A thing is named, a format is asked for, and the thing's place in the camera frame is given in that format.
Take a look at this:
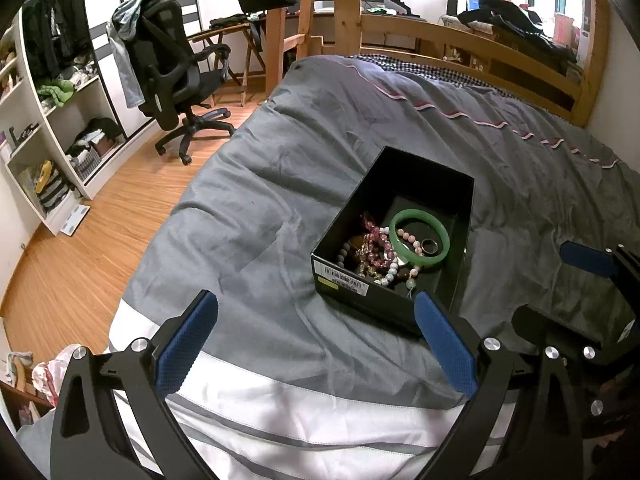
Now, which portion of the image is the wooden bed frame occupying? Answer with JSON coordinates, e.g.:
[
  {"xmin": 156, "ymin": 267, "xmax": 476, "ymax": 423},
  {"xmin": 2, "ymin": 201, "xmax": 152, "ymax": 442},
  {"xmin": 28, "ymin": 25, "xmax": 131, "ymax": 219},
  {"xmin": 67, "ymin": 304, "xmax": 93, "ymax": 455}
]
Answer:
[{"xmin": 332, "ymin": 0, "xmax": 613, "ymax": 128}]

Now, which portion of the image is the white bathroom scale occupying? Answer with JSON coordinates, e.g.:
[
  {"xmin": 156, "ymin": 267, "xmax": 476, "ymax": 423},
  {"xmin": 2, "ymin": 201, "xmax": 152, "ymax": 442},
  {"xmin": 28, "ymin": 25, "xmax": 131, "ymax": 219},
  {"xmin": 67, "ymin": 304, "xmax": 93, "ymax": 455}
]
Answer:
[{"xmin": 59, "ymin": 202, "xmax": 91, "ymax": 236}]

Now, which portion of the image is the grey duvet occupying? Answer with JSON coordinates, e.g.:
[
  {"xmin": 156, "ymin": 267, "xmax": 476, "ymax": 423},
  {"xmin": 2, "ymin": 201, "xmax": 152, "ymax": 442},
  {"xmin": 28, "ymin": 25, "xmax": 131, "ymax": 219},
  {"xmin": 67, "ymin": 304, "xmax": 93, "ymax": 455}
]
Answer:
[{"xmin": 15, "ymin": 55, "xmax": 640, "ymax": 480}]

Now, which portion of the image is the light pink bead bracelet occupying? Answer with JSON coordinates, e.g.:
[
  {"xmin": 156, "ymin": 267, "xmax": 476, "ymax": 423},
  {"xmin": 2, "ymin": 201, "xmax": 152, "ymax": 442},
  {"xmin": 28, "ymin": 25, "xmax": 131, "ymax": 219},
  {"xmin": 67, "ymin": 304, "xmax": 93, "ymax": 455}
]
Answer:
[{"xmin": 395, "ymin": 227, "xmax": 426, "ymax": 281}]

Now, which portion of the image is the pink box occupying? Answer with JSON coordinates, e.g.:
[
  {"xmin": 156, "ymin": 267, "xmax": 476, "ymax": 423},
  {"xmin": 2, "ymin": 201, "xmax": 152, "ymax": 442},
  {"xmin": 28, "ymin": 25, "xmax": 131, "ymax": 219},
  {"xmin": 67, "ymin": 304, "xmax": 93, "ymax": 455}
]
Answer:
[{"xmin": 554, "ymin": 14, "xmax": 576, "ymax": 48}]

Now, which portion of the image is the green jade bangle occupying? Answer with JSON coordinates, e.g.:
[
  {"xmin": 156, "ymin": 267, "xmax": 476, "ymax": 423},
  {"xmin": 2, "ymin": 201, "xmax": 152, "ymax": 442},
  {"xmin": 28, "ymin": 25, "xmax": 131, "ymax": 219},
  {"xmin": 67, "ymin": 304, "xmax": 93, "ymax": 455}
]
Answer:
[{"xmin": 388, "ymin": 207, "xmax": 451, "ymax": 267}]

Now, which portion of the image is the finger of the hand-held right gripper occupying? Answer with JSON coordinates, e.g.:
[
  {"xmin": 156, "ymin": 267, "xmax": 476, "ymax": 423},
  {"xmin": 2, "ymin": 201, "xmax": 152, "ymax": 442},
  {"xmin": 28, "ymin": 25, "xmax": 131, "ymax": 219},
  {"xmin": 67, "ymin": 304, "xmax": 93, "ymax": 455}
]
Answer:
[
  {"xmin": 512, "ymin": 305, "xmax": 606, "ymax": 362},
  {"xmin": 560, "ymin": 241, "xmax": 640, "ymax": 306}
]

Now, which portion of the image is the wooden ladder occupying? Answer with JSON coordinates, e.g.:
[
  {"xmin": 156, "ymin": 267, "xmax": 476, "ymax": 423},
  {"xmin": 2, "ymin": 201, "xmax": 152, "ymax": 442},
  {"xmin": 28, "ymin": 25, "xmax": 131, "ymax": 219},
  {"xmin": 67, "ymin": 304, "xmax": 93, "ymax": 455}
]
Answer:
[{"xmin": 265, "ymin": 0, "xmax": 321, "ymax": 96}]

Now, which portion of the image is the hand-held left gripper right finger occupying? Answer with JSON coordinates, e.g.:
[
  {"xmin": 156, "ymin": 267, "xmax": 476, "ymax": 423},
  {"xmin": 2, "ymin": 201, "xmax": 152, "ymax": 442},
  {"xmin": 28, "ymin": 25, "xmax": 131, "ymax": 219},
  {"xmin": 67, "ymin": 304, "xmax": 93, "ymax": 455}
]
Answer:
[{"xmin": 414, "ymin": 291, "xmax": 586, "ymax": 480}]

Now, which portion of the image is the white wardrobe door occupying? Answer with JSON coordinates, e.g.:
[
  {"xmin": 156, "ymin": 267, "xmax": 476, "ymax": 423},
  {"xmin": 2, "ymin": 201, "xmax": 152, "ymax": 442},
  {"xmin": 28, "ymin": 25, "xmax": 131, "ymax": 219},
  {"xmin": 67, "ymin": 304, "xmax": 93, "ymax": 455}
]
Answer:
[{"xmin": 80, "ymin": 0, "xmax": 201, "ymax": 141}]

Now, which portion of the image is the black keyboard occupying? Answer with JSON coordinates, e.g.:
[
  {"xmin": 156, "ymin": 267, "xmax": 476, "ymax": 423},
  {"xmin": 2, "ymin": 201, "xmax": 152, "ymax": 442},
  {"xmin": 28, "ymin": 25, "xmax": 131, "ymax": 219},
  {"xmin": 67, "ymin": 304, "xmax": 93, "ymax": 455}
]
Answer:
[{"xmin": 384, "ymin": 0, "xmax": 428, "ymax": 20}]

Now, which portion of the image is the white plastic bag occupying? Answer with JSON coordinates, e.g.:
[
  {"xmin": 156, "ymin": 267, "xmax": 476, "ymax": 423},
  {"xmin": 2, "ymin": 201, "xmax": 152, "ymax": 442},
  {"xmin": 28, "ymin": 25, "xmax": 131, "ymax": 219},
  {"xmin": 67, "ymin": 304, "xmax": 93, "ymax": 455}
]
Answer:
[{"xmin": 32, "ymin": 344, "xmax": 83, "ymax": 406}]

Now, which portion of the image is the grey garment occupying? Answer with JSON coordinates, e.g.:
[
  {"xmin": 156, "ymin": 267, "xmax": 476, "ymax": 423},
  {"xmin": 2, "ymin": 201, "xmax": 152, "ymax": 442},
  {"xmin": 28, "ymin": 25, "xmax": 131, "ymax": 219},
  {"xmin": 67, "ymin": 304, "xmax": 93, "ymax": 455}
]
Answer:
[{"xmin": 106, "ymin": 0, "xmax": 161, "ymax": 109}]

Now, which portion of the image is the black office chair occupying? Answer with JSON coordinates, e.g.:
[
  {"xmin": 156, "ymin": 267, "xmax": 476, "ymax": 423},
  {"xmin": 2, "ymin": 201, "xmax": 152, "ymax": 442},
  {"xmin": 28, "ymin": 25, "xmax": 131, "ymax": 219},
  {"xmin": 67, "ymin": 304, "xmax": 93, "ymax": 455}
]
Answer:
[{"xmin": 122, "ymin": 0, "xmax": 237, "ymax": 166}]

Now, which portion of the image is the pale green bead bracelet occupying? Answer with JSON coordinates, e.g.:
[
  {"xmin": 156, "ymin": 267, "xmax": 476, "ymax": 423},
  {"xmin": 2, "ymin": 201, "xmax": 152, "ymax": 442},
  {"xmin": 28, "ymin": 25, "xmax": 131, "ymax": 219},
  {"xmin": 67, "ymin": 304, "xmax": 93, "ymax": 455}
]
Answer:
[{"xmin": 336, "ymin": 227, "xmax": 418, "ymax": 291}]

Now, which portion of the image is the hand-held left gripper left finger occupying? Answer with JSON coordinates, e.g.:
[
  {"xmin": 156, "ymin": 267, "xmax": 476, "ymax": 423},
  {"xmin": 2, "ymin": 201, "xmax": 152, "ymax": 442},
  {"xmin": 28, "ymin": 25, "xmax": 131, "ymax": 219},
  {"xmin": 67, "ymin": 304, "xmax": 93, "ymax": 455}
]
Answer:
[{"xmin": 50, "ymin": 290, "xmax": 221, "ymax": 480}]

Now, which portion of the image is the checkered bedsheet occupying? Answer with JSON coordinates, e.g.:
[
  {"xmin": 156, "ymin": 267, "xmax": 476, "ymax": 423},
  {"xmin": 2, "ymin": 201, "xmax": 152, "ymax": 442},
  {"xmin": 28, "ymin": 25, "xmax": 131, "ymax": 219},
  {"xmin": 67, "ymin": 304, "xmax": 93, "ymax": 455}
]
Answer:
[{"xmin": 345, "ymin": 54, "xmax": 583, "ymax": 121}]

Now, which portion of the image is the pile of dark clothes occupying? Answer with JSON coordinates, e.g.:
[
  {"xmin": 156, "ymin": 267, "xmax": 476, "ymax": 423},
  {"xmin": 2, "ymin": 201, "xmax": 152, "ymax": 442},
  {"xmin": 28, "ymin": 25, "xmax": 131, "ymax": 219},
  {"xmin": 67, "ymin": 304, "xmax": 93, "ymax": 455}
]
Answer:
[{"xmin": 457, "ymin": 0, "xmax": 583, "ymax": 66}]

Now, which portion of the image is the wooden folding table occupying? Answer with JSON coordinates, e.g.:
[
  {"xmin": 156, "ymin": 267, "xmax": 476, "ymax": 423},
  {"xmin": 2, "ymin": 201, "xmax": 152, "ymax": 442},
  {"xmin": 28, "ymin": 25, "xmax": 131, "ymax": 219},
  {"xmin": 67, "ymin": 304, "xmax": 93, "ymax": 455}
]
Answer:
[{"xmin": 187, "ymin": 22, "xmax": 268, "ymax": 107}]

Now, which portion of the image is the pink crystal bead bracelet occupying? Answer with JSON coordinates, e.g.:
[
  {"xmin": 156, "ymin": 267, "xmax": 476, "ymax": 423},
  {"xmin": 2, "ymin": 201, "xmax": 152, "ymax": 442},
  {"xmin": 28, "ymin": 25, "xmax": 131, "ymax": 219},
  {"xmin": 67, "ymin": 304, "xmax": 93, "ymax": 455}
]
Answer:
[{"xmin": 359, "ymin": 212, "xmax": 401, "ymax": 270}]

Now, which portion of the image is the black cardboard box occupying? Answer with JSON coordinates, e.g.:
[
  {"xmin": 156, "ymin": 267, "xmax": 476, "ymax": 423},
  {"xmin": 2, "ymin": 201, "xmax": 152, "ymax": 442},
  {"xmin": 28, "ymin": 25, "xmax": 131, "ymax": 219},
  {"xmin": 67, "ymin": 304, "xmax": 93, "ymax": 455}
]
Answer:
[{"xmin": 310, "ymin": 146, "xmax": 476, "ymax": 338}]

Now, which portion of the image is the white shelf unit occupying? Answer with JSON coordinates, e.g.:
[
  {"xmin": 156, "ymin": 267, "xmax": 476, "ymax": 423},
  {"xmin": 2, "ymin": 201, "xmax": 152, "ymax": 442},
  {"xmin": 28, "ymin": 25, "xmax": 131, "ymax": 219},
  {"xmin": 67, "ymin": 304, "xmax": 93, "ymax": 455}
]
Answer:
[{"xmin": 0, "ymin": 7, "xmax": 128, "ymax": 236}]

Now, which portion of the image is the tan small-bead bracelet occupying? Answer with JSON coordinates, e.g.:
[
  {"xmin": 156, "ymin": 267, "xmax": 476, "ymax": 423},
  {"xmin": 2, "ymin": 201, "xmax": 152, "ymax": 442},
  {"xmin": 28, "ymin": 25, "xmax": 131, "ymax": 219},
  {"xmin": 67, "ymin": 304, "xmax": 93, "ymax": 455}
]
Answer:
[{"xmin": 357, "ymin": 240, "xmax": 386, "ymax": 278}]

